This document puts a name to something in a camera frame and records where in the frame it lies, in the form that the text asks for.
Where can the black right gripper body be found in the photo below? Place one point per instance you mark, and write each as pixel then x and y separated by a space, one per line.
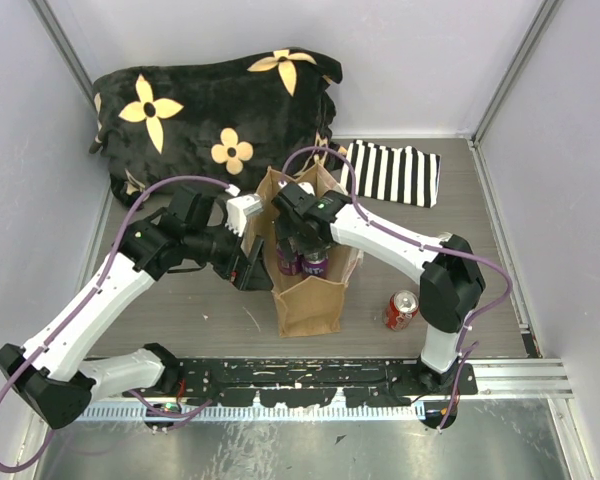
pixel 288 228

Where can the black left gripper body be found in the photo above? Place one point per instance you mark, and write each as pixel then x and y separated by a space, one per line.
pixel 222 249

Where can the purple fanta can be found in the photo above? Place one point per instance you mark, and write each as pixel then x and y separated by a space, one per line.
pixel 315 264
pixel 289 262

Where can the tan canvas tote bag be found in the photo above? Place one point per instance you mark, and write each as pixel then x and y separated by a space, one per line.
pixel 305 306

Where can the purple Fanta can front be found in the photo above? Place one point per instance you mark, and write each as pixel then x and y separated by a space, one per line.
pixel 315 264

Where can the red cola can front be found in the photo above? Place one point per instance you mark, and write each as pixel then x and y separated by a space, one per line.
pixel 402 307

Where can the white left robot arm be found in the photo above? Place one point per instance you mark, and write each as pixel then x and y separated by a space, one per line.
pixel 51 371

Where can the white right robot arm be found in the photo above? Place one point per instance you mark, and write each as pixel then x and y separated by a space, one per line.
pixel 450 281

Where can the black white striped cloth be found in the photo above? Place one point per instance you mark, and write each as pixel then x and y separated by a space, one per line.
pixel 402 175

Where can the black floral plush blanket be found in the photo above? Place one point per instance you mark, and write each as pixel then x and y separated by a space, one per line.
pixel 232 120

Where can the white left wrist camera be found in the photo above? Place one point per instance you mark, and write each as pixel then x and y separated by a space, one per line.
pixel 240 208

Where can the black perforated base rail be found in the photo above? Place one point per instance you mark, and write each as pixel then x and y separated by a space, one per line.
pixel 298 383

